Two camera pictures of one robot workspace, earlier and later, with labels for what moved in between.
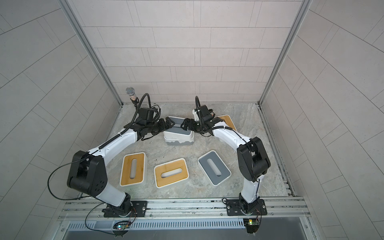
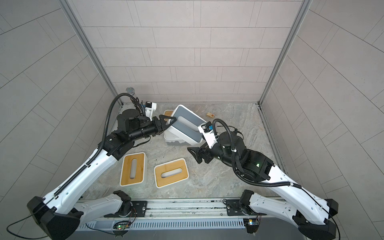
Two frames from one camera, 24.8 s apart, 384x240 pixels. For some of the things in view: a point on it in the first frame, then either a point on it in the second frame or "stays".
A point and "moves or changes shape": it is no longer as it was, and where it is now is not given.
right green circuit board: (252, 225) stays
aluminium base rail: (181, 209) stays
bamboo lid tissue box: (134, 170) stays
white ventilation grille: (159, 225) stays
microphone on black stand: (130, 91) stays
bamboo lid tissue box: (226, 118) moves or changes shape
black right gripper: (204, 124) -> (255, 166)
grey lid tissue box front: (214, 168) -> (186, 126)
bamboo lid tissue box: (171, 173) stays
